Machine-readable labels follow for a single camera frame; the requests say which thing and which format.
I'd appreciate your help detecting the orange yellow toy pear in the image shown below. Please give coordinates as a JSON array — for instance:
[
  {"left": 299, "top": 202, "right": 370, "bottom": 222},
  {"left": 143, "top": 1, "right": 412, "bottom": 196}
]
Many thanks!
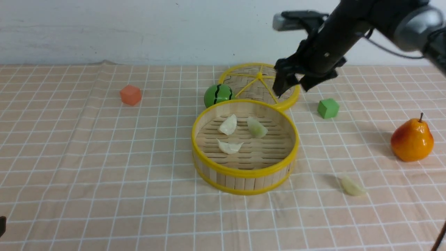
[{"left": 390, "top": 112, "right": 435, "bottom": 162}]

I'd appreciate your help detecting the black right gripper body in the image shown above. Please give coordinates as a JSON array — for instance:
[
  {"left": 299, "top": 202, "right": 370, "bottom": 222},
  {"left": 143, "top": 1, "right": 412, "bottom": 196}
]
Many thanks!
[{"left": 274, "top": 40, "right": 347, "bottom": 82}]

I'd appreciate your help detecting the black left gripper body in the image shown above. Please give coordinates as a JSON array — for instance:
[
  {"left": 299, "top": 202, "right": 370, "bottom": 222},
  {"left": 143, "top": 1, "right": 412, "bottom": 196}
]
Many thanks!
[{"left": 0, "top": 216, "right": 7, "bottom": 238}]

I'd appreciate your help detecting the wrist camera on right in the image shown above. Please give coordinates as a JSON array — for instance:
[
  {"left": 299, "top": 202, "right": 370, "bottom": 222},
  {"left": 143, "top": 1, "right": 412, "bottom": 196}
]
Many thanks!
[{"left": 272, "top": 10, "right": 329, "bottom": 34}]

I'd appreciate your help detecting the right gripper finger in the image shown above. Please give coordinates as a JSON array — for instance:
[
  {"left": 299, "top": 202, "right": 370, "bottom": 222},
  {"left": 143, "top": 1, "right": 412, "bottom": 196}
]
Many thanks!
[
  {"left": 300, "top": 69, "right": 338, "bottom": 92},
  {"left": 272, "top": 69, "right": 299, "bottom": 97}
]

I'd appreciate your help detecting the greenish translucent dumpling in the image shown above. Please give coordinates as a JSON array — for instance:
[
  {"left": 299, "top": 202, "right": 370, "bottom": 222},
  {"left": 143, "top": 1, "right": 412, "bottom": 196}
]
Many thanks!
[{"left": 247, "top": 116, "right": 268, "bottom": 138}]

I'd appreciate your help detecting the bamboo steamer tray yellow rim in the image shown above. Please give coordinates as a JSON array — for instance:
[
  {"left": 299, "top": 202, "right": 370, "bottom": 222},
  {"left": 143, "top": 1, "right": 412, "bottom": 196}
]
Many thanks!
[{"left": 191, "top": 99, "right": 299, "bottom": 196}]

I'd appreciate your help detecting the bamboo steamer lid yellow rim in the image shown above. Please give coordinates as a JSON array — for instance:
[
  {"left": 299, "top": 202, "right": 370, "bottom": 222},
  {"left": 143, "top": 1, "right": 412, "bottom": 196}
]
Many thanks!
[{"left": 218, "top": 62, "right": 300, "bottom": 110}]

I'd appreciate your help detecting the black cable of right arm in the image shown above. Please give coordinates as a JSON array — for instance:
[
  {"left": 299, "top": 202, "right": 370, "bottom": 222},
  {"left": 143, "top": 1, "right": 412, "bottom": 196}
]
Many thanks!
[{"left": 364, "top": 30, "right": 427, "bottom": 60}]

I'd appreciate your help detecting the yellowish dumpling front right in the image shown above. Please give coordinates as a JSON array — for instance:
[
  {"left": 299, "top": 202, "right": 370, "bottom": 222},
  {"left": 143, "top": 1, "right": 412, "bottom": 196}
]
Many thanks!
[{"left": 340, "top": 175, "right": 367, "bottom": 197}]

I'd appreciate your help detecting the green foam cube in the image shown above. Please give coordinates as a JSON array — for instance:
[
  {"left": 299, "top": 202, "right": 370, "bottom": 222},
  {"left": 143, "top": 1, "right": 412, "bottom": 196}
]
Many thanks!
[{"left": 317, "top": 98, "right": 340, "bottom": 119}]

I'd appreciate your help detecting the orange foam cube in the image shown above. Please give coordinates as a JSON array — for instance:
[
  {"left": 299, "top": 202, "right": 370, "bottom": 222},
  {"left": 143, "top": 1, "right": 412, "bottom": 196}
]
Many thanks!
[{"left": 120, "top": 85, "right": 142, "bottom": 106}]

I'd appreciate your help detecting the green toy watermelon ball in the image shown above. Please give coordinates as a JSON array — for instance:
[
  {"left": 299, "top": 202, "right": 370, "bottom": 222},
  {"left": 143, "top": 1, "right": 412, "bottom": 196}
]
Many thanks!
[{"left": 204, "top": 84, "right": 235, "bottom": 108}]

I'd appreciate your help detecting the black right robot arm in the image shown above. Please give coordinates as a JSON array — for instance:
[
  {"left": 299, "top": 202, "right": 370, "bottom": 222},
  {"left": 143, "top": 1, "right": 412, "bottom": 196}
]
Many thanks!
[{"left": 273, "top": 0, "right": 446, "bottom": 97}]

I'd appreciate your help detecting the pale white dumpling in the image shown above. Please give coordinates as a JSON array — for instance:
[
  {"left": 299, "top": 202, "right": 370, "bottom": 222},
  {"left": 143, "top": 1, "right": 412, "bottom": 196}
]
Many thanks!
[{"left": 217, "top": 139, "right": 244, "bottom": 155}]

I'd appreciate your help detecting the beige grid tablecloth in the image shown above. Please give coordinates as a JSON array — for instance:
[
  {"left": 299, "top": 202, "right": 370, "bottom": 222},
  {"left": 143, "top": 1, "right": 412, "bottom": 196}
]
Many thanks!
[{"left": 0, "top": 62, "right": 445, "bottom": 251}]

